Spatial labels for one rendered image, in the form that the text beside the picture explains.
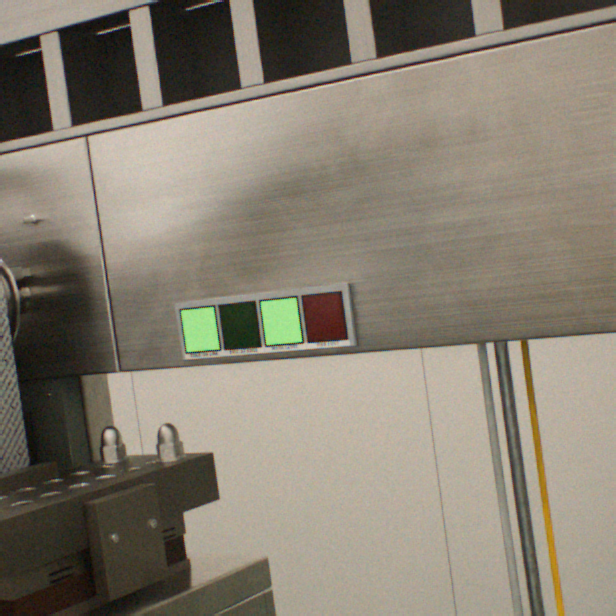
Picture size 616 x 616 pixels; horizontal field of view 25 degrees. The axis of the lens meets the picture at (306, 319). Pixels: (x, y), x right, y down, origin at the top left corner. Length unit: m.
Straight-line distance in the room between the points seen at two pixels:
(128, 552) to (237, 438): 3.09
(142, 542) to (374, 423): 2.78
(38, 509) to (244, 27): 0.59
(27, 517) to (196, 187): 0.44
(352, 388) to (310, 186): 2.83
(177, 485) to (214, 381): 3.01
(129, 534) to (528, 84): 0.66
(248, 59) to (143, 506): 0.52
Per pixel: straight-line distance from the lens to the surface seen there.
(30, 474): 1.69
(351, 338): 1.54
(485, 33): 1.46
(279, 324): 1.59
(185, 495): 1.69
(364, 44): 1.53
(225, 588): 1.66
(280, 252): 1.59
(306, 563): 4.61
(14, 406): 1.76
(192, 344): 1.67
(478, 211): 1.45
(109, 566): 1.56
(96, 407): 2.06
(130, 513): 1.59
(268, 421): 4.57
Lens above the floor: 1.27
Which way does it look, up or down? 3 degrees down
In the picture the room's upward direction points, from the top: 8 degrees counter-clockwise
